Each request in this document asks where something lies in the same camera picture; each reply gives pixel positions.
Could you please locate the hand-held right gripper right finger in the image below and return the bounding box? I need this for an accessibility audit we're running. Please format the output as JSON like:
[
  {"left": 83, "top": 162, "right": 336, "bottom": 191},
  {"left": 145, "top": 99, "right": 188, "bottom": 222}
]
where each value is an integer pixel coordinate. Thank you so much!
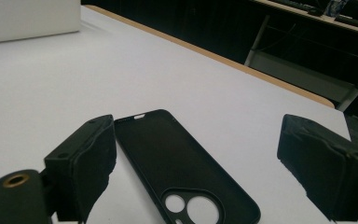
[{"left": 277, "top": 113, "right": 358, "bottom": 222}]

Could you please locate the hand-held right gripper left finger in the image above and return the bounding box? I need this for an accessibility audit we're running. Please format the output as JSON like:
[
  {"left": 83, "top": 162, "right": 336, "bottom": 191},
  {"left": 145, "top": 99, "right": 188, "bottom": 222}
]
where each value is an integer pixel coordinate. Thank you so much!
[{"left": 44, "top": 114, "right": 117, "bottom": 224}]

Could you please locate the black phone case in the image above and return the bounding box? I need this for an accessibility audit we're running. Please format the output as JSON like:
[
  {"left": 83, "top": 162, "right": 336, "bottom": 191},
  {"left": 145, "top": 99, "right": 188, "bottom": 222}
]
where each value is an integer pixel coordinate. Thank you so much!
[{"left": 114, "top": 108, "right": 261, "bottom": 224}]

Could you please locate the white plastic container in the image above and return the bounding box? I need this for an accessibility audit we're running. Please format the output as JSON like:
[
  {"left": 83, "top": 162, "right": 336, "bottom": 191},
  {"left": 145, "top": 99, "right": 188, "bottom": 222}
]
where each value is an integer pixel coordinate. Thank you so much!
[{"left": 0, "top": 0, "right": 82, "bottom": 45}]

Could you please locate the light wooden desk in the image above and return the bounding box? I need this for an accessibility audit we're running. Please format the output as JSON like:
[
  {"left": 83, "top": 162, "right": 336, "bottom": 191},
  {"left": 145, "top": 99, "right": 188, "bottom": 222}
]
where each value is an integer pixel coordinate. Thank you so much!
[{"left": 255, "top": 0, "right": 358, "bottom": 36}]

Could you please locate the white metal desk frame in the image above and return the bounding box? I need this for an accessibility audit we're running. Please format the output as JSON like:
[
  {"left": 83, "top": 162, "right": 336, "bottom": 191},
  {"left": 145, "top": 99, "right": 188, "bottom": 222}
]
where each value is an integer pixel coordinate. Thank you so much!
[{"left": 244, "top": 13, "right": 358, "bottom": 112}]

